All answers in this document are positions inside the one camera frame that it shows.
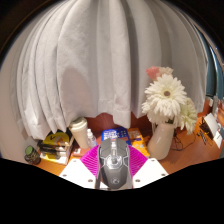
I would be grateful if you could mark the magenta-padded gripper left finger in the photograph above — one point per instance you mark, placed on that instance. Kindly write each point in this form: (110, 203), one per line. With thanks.
(76, 171)

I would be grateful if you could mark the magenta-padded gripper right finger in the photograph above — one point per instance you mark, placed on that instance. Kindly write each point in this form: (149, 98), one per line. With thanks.
(150, 171)

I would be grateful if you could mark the thin red notebook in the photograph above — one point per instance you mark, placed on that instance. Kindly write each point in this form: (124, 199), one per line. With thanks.
(77, 152)

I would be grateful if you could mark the cream lidded tumbler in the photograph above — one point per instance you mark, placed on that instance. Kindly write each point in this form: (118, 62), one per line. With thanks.
(80, 133)

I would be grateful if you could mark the white flower bouquet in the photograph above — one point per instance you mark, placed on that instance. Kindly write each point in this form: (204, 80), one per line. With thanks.
(166, 96)

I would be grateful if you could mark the small clear spray bottle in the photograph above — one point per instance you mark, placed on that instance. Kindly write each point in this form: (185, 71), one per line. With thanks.
(91, 140)

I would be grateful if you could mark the dark green mug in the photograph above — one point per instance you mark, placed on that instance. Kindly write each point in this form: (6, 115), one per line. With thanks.
(32, 155)

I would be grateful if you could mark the white ceramic vase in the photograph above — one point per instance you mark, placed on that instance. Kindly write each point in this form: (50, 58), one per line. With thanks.
(160, 141)

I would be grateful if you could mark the black grey computer mouse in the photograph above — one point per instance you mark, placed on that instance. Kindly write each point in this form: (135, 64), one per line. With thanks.
(114, 163)

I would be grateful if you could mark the white curtain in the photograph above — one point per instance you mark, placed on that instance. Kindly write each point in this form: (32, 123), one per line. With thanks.
(100, 60)

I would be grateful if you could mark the yellow black book stack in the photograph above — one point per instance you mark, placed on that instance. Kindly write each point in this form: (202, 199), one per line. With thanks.
(56, 146)

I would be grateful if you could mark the white flat device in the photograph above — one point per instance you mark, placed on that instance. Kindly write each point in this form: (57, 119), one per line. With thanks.
(211, 124)

